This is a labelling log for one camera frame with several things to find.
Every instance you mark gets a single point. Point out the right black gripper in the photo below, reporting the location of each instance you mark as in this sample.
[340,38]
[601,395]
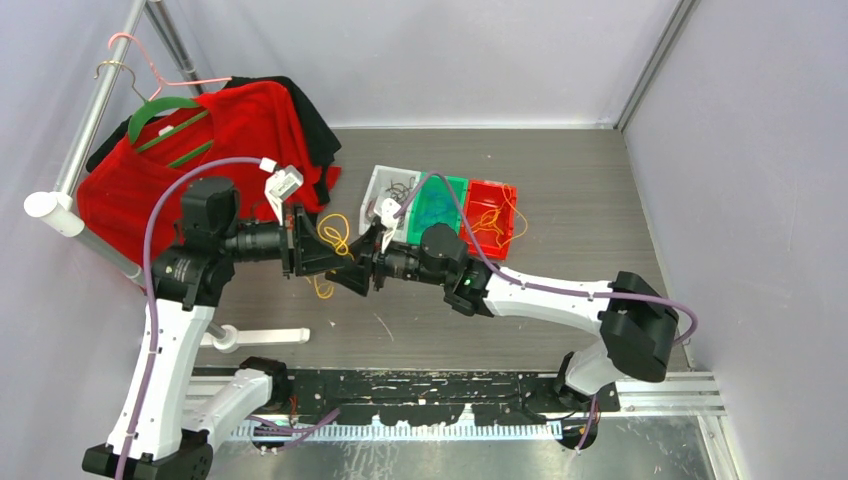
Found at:
[367,253]

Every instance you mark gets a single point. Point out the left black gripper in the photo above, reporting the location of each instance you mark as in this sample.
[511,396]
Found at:
[312,251]

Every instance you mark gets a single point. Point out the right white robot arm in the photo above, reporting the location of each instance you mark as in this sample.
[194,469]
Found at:
[634,327]

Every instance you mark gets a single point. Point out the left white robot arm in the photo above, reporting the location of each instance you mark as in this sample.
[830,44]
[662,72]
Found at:
[154,438]

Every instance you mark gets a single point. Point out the white plastic bin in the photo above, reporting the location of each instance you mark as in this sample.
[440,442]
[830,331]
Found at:
[384,182]

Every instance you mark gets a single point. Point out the green plastic bin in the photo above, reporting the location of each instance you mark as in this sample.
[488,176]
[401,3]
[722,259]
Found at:
[434,204]

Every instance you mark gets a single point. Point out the black garment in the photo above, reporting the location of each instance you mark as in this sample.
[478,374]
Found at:
[266,117]

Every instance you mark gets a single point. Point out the white rack foot bar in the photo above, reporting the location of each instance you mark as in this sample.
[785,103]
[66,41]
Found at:
[234,338]

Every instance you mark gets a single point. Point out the red plastic bin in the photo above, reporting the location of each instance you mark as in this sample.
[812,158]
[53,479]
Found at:
[490,209]

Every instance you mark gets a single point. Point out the green clothes hanger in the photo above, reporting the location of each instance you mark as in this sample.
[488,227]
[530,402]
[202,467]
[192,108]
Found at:
[152,108]

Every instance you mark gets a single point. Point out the pink clothes hanger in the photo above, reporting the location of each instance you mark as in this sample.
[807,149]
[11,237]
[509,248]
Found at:
[156,66]

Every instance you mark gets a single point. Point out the metal clothes rack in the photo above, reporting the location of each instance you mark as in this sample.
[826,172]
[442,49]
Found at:
[55,207]

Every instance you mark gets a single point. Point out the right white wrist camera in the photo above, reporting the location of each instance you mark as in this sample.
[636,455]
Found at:
[388,210]

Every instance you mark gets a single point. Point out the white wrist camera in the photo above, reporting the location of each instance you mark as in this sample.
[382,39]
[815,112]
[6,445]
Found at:
[279,186]
[388,210]

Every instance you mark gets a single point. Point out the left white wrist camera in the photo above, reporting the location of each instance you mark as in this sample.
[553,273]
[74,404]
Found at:
[279,186]

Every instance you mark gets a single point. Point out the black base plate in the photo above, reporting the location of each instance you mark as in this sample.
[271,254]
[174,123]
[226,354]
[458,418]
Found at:
[424,398]

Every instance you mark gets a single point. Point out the gold wire hanger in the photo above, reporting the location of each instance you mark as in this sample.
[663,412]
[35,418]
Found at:
[119,76]

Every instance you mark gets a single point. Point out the aluminium rail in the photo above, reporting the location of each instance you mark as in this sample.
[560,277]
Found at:
[274,427]

